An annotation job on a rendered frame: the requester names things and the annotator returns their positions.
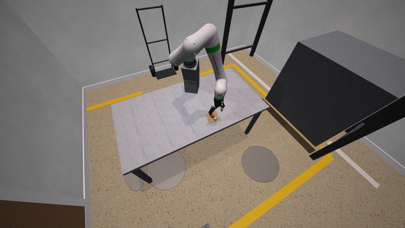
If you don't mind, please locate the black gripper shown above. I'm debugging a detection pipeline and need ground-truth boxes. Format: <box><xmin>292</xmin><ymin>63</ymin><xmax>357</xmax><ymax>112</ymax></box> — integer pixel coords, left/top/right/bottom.
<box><xmin>209</xmin><ymin>102</ymin><xmax>225</xmax><ymax>117</ymax></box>

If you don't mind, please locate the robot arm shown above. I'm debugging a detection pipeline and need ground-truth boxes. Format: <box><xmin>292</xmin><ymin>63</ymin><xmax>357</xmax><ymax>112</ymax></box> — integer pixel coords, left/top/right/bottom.
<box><xmin>169</xmin><ymin>23</ymin><xmax>227</xmax><ymax>104</ymax></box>

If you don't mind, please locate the tan mat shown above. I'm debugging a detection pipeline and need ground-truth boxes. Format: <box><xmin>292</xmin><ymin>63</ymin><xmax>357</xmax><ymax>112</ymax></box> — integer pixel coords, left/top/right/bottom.
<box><xmin>205</xmin><ymin>111</ymin><xmax>220</xmax><ymax>123</ymax></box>

